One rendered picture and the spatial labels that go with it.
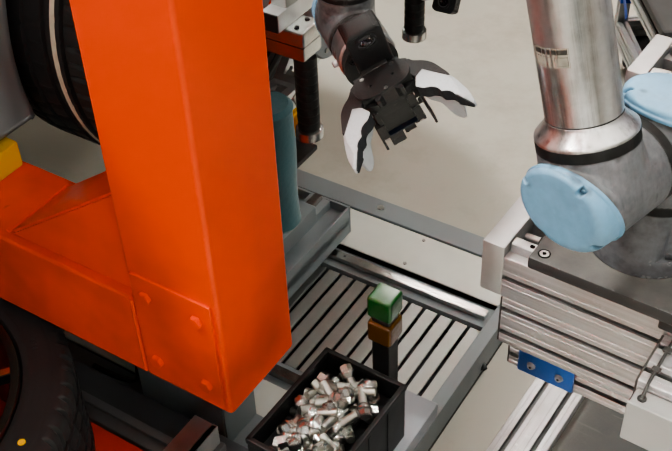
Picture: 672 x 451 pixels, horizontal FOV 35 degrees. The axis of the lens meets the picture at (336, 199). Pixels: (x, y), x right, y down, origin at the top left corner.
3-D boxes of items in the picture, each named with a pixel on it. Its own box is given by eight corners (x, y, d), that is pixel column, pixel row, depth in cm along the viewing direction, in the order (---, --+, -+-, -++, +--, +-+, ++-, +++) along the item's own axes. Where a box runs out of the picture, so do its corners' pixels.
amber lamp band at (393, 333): (380, 322, 161) (380, 304, 159) (403, 332, 160) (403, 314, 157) (366, 339, 159) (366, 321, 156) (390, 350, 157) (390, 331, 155)
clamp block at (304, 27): (273, 32, 164) (270, 2, 161) (322, 48, 160) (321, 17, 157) (254, 48, 161) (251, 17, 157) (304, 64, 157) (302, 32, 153)
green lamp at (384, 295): (380, 299, 158) (379, 280, 156) (403, 309, 157) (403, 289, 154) (366, 316, 156) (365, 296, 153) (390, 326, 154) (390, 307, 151)
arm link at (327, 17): (305, -22, 142) (309, 34, 147) (327, 16, 134) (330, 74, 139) (362, -32, 143) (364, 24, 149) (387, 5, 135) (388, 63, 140)
